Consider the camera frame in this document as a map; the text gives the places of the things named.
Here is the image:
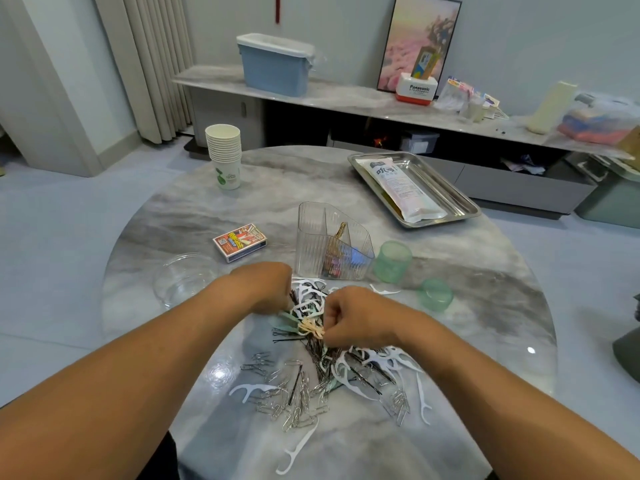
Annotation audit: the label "person's left forearm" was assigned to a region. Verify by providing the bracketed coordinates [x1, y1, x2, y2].
[0, 275, 251, 480]

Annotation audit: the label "small colourful box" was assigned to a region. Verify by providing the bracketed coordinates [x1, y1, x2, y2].
[413, 47, 441, 79]

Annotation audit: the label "white box in cabinet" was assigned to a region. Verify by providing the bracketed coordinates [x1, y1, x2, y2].
[401, 131, 441, 157]

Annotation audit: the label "person's right hand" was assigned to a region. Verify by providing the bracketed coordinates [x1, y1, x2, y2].
[322, 285, 421, 351]

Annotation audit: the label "translucent green plastic cup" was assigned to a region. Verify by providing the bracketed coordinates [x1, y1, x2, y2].
[372, 241, 413, 285]

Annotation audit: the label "metal tray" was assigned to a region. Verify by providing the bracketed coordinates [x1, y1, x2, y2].
[349, 151, 482, 230]

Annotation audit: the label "clear printed plastic bag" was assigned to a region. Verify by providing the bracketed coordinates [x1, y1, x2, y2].
[367, 157, 448, 223]

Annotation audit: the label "blue storage box white lid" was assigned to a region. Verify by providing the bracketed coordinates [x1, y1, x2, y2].
[236, 33, 315, 98]

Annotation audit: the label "clear ribbed organizer box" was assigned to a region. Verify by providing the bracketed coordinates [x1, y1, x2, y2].
[295, 201, 376, 283]

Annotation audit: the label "colourful matchbox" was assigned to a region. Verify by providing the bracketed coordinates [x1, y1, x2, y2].
[212, 223, 268, 263]

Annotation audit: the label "person's left hand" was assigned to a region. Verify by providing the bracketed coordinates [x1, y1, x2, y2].
[225, 261, 296, 318]

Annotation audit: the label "cream paper roll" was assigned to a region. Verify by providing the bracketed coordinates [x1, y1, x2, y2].
[527, 81, 579, 136]

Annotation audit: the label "group of white paper cups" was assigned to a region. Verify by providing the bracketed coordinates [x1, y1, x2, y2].
[205, 123, 243, 191]

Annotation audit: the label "cardboard box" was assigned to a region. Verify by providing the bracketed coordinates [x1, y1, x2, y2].
[620, 125, 640, 171]

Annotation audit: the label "framed pink picture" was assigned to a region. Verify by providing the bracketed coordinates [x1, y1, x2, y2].
[377, 0, 463, 94]

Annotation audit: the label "clear round plastic bowl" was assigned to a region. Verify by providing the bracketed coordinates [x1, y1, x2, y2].
[153, 255, 226, 308]

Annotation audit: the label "clear bag of snacks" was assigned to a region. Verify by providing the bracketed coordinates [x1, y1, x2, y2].
[434, 79, 471, 113]

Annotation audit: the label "person's right forearm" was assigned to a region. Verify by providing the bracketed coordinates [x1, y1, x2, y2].
[400, 309, 640, 480]

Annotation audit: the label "trash bin with black bag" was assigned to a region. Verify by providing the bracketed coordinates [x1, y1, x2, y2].
[615, 295, 640, 384]

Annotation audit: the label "clear storage box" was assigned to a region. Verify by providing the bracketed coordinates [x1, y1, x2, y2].
[558, 91, 640, 146]

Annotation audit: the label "grey cabinet with marble top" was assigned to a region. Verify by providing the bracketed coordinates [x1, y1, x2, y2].
[172, 65, 636, 216]

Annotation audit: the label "pile of floss picks and clips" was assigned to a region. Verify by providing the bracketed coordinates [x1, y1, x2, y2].
[228, 223, 436, 476]

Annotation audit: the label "pale green plastic lid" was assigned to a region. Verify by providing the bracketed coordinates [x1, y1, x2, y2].
[418, 277, 455, 312]

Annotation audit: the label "loose papers in cabinet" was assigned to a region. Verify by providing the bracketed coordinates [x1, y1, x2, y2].
[500, 157, 549, 176]

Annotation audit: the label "grey green storage bin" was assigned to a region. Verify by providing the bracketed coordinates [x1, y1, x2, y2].
[570, 153, 640, 229]

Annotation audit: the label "beige curtain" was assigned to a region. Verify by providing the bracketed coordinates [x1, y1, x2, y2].
[92, 0, 196, 146]

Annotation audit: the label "white and red small box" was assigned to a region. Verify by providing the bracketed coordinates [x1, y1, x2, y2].
[396, 73, 439, 106]

